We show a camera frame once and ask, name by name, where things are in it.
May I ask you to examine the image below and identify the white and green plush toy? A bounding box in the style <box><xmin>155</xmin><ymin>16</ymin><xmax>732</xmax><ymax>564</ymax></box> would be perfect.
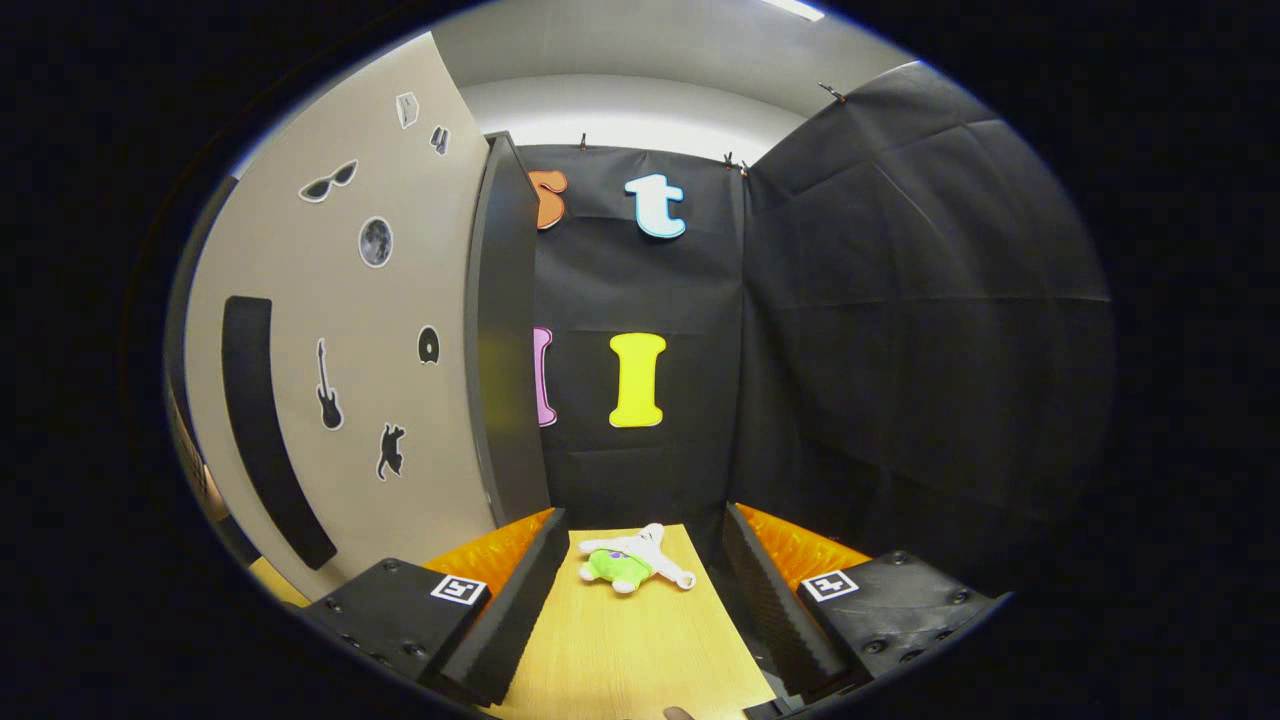
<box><xmin>578</xmin><ymin>522</ymin><xmax>698</xmax><ymax>596</ymax></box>

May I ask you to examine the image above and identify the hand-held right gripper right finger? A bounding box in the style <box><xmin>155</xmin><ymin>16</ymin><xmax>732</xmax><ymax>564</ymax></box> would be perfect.
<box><xmin>722</xmin><ymin>502</ymin><xmax>1001</xmax><ymax>701</ymax></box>

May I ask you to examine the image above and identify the black door handle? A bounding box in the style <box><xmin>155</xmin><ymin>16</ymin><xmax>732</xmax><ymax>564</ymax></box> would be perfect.
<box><xmin>221</xmin><ymin>295</ymin><xmax>339</xmax><ymax>571</ymax></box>

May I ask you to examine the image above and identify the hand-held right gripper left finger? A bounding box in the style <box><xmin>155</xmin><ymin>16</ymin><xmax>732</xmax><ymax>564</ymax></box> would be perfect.
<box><xmin>300</xmin><ymin>507</ymin><xmax>571</xmax><ymax>708</ymax></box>

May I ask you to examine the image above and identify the black backdrop cloth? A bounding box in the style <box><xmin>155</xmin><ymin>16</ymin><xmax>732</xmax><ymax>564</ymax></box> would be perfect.
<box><xmin>520</xmin><ymin>60</ymin><xmax>1116</xmax><ymax>601</ymax></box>

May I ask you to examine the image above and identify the beige cabinet door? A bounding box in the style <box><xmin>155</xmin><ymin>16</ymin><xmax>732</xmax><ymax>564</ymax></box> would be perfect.
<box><xmin>183</xmin><ymin>33</ymin><xmax>498</xmax><ymax>603</ymax></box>

